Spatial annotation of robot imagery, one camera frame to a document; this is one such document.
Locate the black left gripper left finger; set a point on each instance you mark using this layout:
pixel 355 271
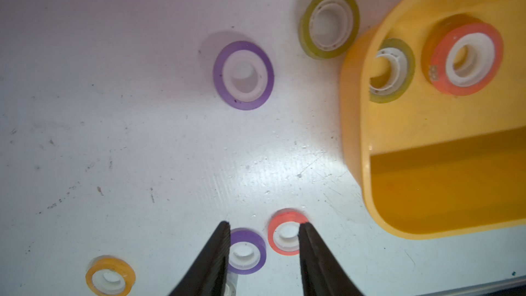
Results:
pixel 208 274

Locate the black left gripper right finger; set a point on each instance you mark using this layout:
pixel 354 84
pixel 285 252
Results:
pixel 321 273

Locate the orange tape roll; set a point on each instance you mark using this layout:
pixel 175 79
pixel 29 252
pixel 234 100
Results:
pixel 110 276

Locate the yellow-green tape roll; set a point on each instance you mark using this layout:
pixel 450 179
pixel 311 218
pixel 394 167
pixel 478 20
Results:
pixel 402 69
pixel 328 28

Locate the red tape roll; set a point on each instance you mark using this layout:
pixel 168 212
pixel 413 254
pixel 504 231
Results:
pixel 462 55
pixel 283 231

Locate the grey clear tape roll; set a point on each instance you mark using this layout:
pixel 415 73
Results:
pixel 231 284

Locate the purple tape roll lower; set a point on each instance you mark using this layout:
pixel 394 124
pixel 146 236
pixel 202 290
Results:
pixel 248 252

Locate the purple tape roll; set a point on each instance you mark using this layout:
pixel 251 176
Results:
pixel 243 75
pixel 248 252

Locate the yellow plastic storage box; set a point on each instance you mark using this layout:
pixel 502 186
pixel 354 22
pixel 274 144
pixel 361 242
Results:
pixel 429 164

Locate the purple tape roll upper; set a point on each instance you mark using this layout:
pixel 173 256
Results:
pixel 243 75

